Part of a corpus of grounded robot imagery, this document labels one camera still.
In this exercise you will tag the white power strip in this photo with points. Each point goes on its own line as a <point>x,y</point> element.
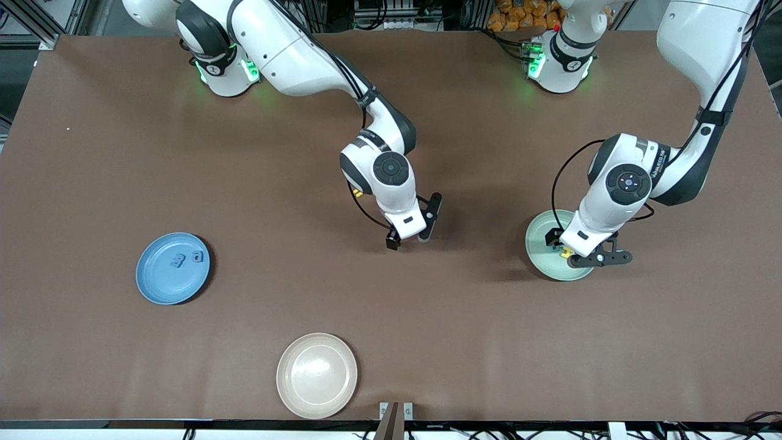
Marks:
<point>391,21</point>

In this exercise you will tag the white table edge rail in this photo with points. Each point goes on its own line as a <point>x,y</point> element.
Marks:
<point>122,435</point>

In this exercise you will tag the blue foam lowercase m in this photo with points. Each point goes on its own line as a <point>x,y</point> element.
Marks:
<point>177,262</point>

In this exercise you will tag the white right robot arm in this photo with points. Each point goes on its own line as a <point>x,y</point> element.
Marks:
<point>287,55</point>

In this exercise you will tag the blue plate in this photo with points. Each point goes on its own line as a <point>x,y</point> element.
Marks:
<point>159,281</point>

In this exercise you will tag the aluminium frame post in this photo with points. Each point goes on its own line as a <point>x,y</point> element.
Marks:
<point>49,30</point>

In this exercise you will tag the silver camera mount bracket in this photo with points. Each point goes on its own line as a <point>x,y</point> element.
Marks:
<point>385,412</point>

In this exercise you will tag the mint green plate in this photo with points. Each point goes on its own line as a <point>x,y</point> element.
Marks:
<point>540,244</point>

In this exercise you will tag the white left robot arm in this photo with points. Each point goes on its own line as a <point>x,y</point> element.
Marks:
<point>696,36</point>

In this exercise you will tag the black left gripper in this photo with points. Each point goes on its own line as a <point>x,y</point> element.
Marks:
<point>555,237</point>

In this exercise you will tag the beige plate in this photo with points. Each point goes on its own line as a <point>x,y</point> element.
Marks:
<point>317,376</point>

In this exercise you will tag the brown table mat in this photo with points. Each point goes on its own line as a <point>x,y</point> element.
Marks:
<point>427,318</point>

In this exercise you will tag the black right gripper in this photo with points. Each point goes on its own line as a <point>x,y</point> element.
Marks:
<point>391,241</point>

